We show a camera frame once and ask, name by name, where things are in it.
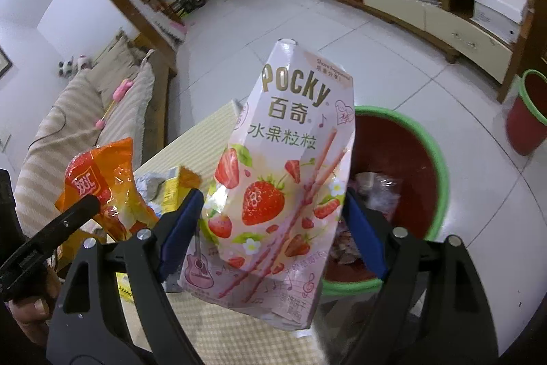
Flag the orange snack wrapper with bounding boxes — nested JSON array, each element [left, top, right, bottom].
[[55, 138, 159, 241]]

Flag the yellow drink carton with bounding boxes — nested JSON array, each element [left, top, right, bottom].
[[161, 166, 201, 215]]

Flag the pink Pocky snack bag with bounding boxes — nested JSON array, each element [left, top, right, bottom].
[[179, 38, 356, 331]]

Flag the yellow tissue pack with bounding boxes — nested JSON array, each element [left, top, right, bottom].
[[116, 272, 134, 303]]

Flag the silver foil ball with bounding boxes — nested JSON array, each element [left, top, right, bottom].
[[135, 172, 167, 202]]

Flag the trash inside bin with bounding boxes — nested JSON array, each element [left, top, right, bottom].
[[330, 172, 401, 274]]

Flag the green rimmed red trash bin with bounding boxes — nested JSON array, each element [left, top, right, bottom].
[[320, 104, 452, 298]]

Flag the small red trash bin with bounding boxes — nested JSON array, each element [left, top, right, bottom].
[[505, 69, 547, 156]]

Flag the person's left hand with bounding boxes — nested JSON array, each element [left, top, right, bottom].
[[8, 268, 61, 347]]

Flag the striped beige sofa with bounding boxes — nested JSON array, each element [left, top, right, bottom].
[[14, 50, 173, 236]]

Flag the pink toy on sofa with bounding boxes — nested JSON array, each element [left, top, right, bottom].
[[95, 79, 134, 130]]

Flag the checkered beige table mat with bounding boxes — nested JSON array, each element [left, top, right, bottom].
[[135, 100, 325, 364]]

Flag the black white plush toy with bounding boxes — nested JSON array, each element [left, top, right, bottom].
[[57, 55, 92, 79]]

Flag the beige sofa cushion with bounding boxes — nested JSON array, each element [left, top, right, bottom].
[[86, 30, 146, 109]]

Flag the white box beside cabinet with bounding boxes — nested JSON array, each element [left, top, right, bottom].
[[471, 0, 528, 43]]

